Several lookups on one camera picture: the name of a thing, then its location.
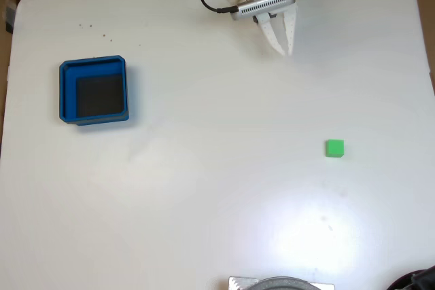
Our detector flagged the black object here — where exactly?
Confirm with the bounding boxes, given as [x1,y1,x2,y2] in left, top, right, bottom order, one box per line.
[387,264,435,290]

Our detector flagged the grey round object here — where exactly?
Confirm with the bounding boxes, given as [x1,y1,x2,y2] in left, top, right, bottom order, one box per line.
[251,276,322,290]

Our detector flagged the green cube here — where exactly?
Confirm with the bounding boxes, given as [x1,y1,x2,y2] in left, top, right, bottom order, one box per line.
[325,139,345,158]

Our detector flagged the silver camera box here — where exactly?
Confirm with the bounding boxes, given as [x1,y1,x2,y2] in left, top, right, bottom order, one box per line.
[230,0,296,22]

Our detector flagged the silver crinkled plate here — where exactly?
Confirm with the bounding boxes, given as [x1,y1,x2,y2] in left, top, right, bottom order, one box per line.
[228,276,336,290]

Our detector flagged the blue square box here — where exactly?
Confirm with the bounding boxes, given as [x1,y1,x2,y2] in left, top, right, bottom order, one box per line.
[58,54,131,126]

